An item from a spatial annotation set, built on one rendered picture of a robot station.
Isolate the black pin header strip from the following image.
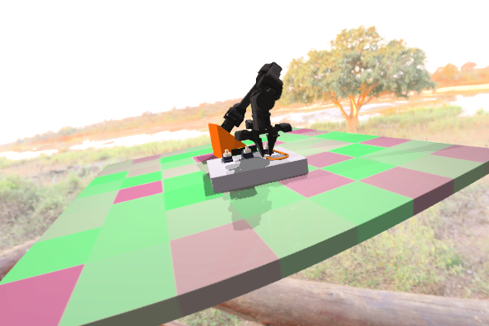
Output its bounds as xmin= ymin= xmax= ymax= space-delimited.
xmin=231 ymin=145 xmax=258 ymax=156

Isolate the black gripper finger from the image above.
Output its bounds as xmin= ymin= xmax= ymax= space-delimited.
xmin=266 ymin=134 xmax=280 ymax=156
xmin=249 ymin=138 xmax=264 ymax=158

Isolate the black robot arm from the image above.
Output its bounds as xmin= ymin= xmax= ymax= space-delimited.
xmin=221 ymin=62 xmax=283 ymax=133

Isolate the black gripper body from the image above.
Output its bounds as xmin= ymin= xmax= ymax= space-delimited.
xmin=235 ymin=111 xmax=292 ymax=141

